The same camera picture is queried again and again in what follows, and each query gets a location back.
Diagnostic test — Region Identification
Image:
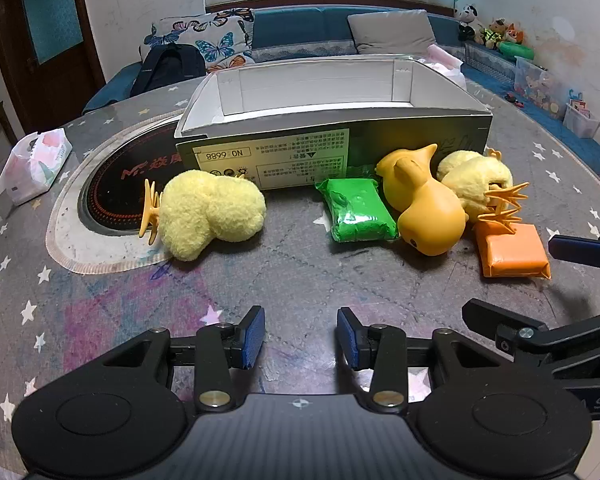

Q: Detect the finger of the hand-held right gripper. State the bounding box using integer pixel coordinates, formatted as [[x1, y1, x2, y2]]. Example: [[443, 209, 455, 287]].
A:
[[548, 235, 600, 281], [462, 299, 600, 361]]

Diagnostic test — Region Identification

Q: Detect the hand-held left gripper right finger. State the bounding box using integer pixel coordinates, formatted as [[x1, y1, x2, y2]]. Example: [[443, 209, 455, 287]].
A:
[[336, 307, 501, 413]]

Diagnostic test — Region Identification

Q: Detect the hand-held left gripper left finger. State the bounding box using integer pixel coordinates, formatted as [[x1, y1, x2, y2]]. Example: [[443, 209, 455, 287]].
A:
[[100, 306, 266, 413]]

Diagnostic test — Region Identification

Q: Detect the orange clay packet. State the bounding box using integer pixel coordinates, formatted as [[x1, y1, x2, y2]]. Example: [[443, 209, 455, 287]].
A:
[[472, 222, 552, 279]]

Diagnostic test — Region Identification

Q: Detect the yellow plush chick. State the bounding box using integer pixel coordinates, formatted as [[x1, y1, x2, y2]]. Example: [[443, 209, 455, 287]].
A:
[[139, 170, 267, 262], [436, 149, 530, 233]]

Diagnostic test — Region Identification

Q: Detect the green clay packet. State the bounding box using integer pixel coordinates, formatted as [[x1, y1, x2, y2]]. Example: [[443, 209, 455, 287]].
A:
[[315, 176, 400, 243]]

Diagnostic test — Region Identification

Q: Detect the orange rubber duck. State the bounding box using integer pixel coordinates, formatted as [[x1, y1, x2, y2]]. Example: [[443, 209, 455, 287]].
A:
[[376, 143, 468, 257]]

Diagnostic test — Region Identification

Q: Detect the white cardboard box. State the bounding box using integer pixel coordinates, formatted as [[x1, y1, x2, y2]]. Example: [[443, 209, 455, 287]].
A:
[[174, 56, 494, 193]]

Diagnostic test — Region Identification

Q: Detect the small clear storage box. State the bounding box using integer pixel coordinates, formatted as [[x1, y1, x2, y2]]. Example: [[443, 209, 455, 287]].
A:
[[562, 91, 600, 138]]

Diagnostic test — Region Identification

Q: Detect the large clear storage box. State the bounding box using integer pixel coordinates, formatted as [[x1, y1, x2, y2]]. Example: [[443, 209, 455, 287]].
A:
[[512, 56, 568, 120]]

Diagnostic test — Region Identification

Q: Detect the grey mesh basket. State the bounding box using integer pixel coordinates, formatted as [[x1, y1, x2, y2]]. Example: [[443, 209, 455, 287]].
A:
[[464, 41, 518, 86]]

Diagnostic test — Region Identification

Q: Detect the green cylinder toy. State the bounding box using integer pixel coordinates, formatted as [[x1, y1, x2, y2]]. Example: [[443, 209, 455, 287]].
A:
[[499, 41, 536, 60]]

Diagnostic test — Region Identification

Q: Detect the black round induction cooktop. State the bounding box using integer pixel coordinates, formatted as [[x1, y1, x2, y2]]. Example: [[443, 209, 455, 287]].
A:
[[82, 132, 181, 236]]

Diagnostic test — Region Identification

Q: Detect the pink plastic bag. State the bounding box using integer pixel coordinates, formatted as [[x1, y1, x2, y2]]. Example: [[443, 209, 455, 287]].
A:
[[422, 44, 466, 81]]

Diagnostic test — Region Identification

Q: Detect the plush toy with green vest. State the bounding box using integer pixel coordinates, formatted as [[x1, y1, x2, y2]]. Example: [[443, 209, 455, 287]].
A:
[[482, 19, 506, 50]]

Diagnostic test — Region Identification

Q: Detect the panda plush toy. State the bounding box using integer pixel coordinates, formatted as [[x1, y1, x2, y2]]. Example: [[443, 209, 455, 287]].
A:
[[454, 4, 483, 43]]

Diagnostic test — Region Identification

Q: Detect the tissue pack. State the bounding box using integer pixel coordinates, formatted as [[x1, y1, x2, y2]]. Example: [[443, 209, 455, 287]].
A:
[[0, 129, 73, 206]]

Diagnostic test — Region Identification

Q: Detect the grey pillow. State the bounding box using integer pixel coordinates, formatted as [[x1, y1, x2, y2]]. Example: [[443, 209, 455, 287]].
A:
[[347, 10, 438, 56]]

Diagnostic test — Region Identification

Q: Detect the black backpack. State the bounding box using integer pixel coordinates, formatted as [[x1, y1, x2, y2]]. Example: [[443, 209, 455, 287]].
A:
[[130, 43, 208, 98]]

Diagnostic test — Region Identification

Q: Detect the butterfly print pillow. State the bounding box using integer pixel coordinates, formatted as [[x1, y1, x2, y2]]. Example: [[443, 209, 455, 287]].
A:
[[140, 7, 256, 73]]

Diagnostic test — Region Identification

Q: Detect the blue sofa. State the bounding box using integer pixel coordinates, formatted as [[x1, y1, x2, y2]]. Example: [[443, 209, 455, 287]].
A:
[[82, 6, 600, 181]]

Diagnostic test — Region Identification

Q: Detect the wooden door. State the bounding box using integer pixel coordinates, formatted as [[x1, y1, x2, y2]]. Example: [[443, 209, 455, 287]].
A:
[[0, 0, 106, 133]]

